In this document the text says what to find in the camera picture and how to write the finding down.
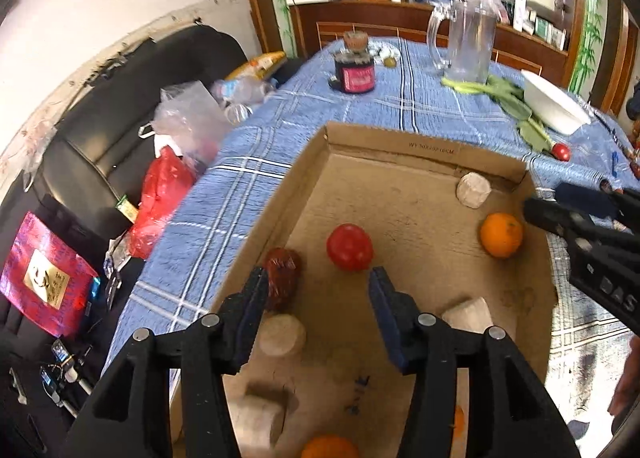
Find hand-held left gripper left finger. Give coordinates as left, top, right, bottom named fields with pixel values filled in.
left=60, top=265, right=271, bottom=458

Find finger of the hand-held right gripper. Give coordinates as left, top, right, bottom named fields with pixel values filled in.
left=554, top=181, right=640, bottom=221
left=523, top=197, right=608, bottom=251

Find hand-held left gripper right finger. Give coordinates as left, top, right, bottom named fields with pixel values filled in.
left=368, top=265, right=581, bottom=458

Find white cylindrical chunk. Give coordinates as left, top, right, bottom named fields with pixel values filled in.
left=257, top=314, right=307, bottom=358
left=442, top=297, right=495, bottom=334
left=227, top=385, right=286, bottom=451
left=456, top=172, right=492, bottom=209

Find large red date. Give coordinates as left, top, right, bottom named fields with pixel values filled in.
left=263, top=247, right=302, bottom=311

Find shallow cardboard box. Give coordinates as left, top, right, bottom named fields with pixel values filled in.
left=170, top=122, right=561, bottom=458

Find person's right forearm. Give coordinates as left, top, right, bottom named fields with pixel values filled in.
left=611, top=333, right=640, bottom=434

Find white rectangular dish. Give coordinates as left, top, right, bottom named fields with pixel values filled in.
left=520, top=69, right=592, bottom=135

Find green leafy vegetable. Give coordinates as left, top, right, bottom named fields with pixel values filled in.
left=441, top=74, right=556, bottom=154

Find red plastic bag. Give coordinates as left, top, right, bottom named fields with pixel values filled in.
left=127, top=145, right=196, bottom=259

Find small cream packet green edge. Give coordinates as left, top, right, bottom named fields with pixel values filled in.
left=116, top=195, right=138, bottom=224

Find white product boxes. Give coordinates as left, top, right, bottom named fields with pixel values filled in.
left=510, top=0, right=568, bottom=52

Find clear glass pitcher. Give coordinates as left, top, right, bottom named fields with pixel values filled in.
left=426, top=0, right=498, bottom=84

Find clear plastic bag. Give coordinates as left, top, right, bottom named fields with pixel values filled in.
left=152, top=81, right=236, bottom=171

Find translucent plastic bag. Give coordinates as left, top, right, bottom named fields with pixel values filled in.
left=480, top=0, right=511, bottom=25

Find clear plastic bottle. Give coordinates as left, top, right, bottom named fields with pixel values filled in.
left=210, top=76, right=278, bottom=124

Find patterned plate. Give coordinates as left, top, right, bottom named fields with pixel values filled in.
left=370, top=41, right=403, bottom=66

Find black leather sofa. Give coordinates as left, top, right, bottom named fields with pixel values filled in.
left=0, top=23, right=251, bottom=458

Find red gift bag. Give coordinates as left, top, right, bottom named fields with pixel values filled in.
left=0, top=211, right=101, bottom=339

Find dark jar pink label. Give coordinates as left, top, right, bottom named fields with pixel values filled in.
left=330, top=31, right=376, bottom=94

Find yellow cardboard box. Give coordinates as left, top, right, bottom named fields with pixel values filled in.
left=225, top=51, right=288, bottom=82

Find wooden sideboard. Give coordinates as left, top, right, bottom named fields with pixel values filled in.
left=287, top=0, right=571, bottom=84

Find wooden chair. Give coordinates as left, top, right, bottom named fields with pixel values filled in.
left=316, top=21, right=432, bottom=48

